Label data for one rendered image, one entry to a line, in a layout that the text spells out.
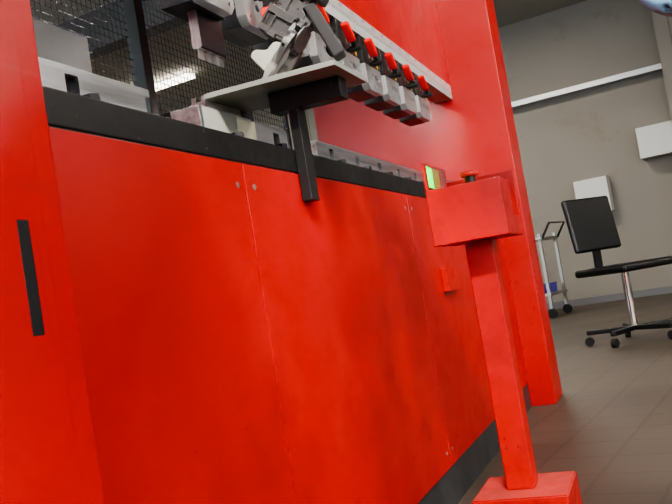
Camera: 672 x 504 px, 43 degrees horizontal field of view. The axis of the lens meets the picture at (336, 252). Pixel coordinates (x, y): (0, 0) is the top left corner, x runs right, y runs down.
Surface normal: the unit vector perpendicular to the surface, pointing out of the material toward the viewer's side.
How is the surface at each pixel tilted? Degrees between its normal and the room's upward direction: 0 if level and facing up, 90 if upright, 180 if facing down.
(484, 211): 90
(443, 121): 90
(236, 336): 90
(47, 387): 90
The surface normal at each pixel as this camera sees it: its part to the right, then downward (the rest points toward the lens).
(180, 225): 0.92, -0.17
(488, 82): -0.35, 0.01
